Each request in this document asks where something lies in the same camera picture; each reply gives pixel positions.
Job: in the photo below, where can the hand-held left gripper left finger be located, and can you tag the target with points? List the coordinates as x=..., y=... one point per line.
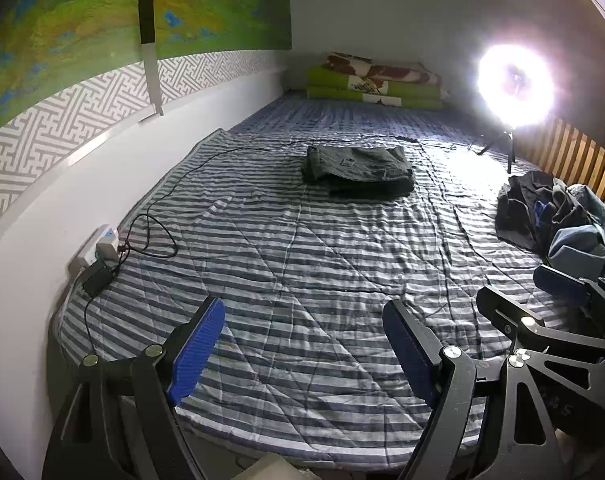
x=197, y=355

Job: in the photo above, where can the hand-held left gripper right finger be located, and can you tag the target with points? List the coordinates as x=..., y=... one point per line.
x=412, y=355

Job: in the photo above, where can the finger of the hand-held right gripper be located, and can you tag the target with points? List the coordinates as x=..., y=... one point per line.
x=562, y=284
x=502, y=305

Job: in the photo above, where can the dark grey pants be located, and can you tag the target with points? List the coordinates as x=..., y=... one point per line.
x=357, y=170

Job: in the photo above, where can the blue denim garment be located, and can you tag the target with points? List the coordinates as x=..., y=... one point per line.
x=577, y=245

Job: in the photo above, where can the black garment with blue trim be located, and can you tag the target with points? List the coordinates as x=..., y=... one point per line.
x=517, y=210

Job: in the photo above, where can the black power adapter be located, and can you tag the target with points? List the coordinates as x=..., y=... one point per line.
x=97, y=277

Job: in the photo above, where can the wooden slat railing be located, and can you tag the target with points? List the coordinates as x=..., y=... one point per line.
x=572, y=150

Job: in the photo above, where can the striped blanket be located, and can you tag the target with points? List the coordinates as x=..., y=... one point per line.
x=307, y=260

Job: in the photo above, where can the white power strip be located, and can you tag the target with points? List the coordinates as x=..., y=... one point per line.
x=105, y=242

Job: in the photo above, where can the brown patterned folded blanket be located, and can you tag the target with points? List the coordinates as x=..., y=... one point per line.
x=362, y=65

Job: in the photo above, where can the green landscape wall poster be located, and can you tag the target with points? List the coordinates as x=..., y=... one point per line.
x=82, y=35

